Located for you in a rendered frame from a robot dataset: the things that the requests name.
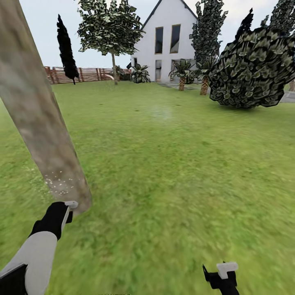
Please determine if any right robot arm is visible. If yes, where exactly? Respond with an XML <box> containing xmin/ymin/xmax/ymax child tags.
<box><xmin>203</xmin><ymin>261</ymin><xmax>239</xmax><ymax>295</ymax></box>

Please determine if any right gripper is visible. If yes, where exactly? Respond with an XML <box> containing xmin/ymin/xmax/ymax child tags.
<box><xmin>203</xmin><ymin>265</ymin><xmax>237</xmax><ymax>295</ymax></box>

